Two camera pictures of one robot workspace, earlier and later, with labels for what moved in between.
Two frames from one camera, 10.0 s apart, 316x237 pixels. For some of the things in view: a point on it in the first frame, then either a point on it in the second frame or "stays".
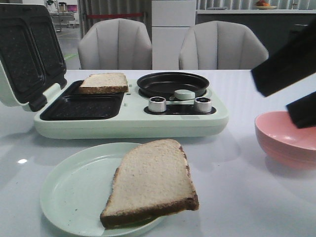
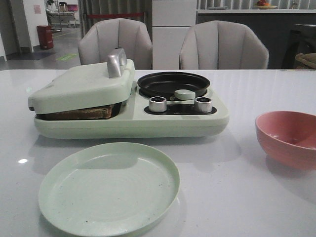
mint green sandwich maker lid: (32, 63) → (86, 87)
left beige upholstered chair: (115, 44) stays
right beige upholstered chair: (220, 45) stays
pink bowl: (280, 136) stays
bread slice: (153, 181) → (99, 112)
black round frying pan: (164, 84) stays
